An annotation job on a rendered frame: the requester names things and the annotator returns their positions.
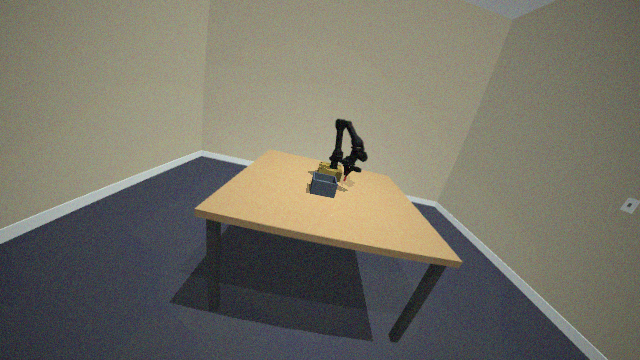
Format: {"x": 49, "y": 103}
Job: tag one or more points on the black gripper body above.
{"x": 353, "y": 167}

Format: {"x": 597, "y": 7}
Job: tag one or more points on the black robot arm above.
{"x": 358, "y": 149}

